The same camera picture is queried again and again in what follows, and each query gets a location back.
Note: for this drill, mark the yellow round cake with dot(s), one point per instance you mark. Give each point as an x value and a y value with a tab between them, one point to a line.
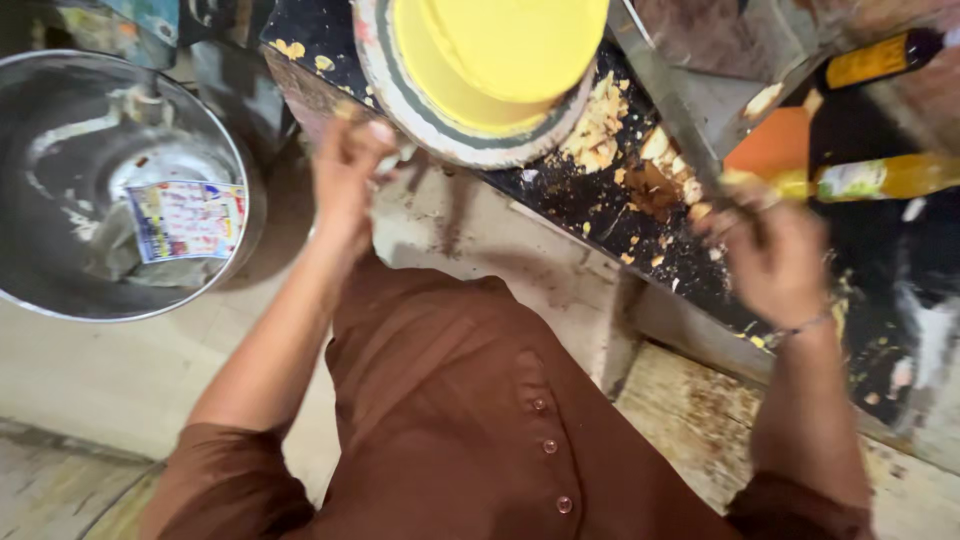
495	60

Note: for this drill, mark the person's brown shirt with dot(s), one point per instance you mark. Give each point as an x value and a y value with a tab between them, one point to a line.
450	420

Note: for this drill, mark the round cake turntable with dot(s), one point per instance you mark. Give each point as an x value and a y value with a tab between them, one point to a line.
450	142

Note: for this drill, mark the long metal cake knife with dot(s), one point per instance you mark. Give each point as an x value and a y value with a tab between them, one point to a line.
671	112

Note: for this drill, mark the person's right hand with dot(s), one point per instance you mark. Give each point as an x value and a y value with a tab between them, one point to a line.
776	262

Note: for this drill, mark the dark bottle with yellow label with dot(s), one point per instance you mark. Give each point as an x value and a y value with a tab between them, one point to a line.
877	60

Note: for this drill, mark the person's right fingers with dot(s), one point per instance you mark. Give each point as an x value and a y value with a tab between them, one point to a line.
731	217

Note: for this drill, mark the person's left fingers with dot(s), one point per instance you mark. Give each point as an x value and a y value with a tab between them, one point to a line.
371	142

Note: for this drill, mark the printed paper wrapper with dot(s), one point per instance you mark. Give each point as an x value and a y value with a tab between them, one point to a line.
187	220

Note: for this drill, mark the orange box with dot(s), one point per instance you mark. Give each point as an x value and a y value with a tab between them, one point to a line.
769	142

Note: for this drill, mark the person's left hand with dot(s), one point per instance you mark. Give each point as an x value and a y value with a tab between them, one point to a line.
345	176

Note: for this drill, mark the large steel bowl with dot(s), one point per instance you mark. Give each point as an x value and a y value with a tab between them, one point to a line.
112	187

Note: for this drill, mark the yellow bottle with white label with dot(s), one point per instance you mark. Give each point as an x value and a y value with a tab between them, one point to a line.
862	180

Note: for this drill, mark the pile of cake crumbs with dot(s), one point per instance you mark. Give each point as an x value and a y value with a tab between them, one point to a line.
630	150

